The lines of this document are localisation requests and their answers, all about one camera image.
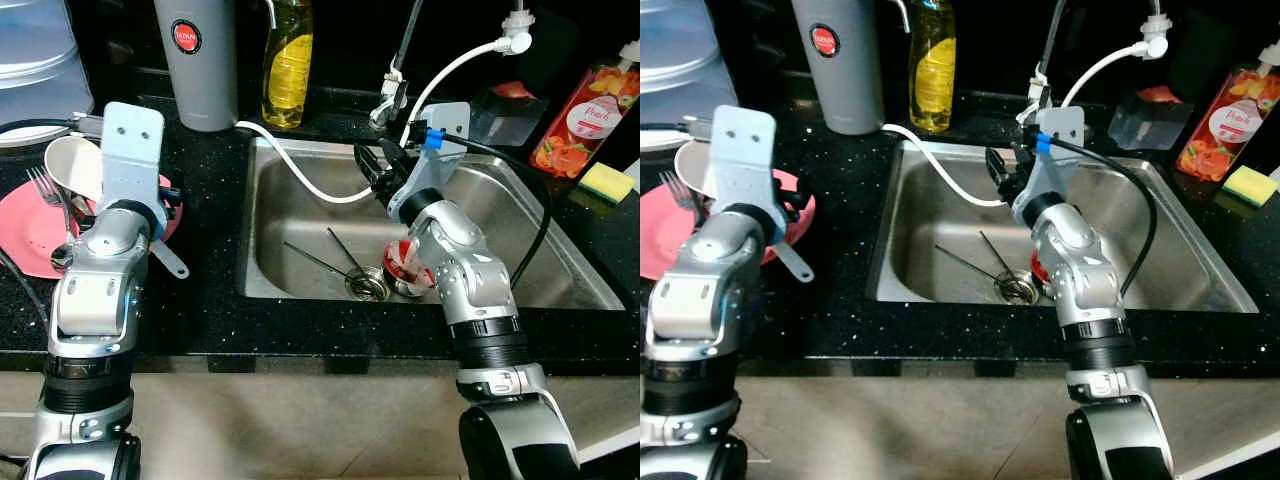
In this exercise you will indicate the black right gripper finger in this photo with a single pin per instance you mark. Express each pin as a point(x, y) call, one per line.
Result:
point(1019, 152)
point(996, 166)
point(393, 152)
point(367, 165)

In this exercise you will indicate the white soup spoon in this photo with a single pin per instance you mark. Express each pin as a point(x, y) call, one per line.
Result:
point(795, 265)
point(172, 262)

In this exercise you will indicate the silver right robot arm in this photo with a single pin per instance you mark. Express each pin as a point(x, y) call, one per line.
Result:
point(1085, 290)
point(470, 280)

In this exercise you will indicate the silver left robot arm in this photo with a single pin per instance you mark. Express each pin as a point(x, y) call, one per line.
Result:
point(95, 290)
point(690, 300)

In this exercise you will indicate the chrome sink faucet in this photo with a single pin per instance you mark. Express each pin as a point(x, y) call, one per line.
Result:
point(1034, 95)
point(388, 98)

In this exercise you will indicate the black chopstick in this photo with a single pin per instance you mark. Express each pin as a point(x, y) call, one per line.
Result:
point(345, 250)
point(968, 262)
point(994, 252)
point(318, 260)

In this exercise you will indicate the stainless steel sink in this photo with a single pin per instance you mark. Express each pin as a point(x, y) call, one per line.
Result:
point(1190, 250)
point(490, 205)

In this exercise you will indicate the metal sink drain strainer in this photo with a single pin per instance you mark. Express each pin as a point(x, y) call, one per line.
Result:
point(1017, 288)
point(367, 284)

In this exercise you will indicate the metal fork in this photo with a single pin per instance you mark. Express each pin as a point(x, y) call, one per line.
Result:
point(680, 192)
point(48, 192)

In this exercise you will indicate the yellow dish soap bottle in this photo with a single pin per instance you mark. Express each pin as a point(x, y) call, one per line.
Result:
point(288, 75)
point(932, 80)

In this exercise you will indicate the clear plastic container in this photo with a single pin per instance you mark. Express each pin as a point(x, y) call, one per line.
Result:
point(1145, 122)
point(505, 118)

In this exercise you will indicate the grey cylinder with red logo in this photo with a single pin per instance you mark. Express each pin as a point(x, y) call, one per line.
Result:
point(200, 80)
point(840, 85)

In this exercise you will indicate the metal spoon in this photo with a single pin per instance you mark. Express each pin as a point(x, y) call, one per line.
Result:
point(62, 256)

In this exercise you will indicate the pink plate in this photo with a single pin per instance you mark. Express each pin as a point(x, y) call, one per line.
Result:
point(660, 240)
point(25, 235)

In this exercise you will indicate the large clear water jug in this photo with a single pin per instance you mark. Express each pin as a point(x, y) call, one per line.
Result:
point(40, 70)
point(680, 70)

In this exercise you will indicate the yellow green sponge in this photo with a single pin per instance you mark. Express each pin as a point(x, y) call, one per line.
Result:
point(606, 182)
point(1250, 185)

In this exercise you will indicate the peach hand soap pump bottle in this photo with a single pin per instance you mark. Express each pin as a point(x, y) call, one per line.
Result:
point(585, 120)
point(1228, 125)

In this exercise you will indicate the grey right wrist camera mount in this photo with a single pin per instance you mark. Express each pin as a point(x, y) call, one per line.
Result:
point(445, 125)
point(1062, 125)

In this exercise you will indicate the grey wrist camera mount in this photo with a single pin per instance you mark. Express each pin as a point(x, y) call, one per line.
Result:
point(445, 125)
point(1062, 125)
point(745, 155)
point(132, 150)

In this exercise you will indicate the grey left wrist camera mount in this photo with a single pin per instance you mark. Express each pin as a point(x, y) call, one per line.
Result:
point(745, 155)
point(132, 150)

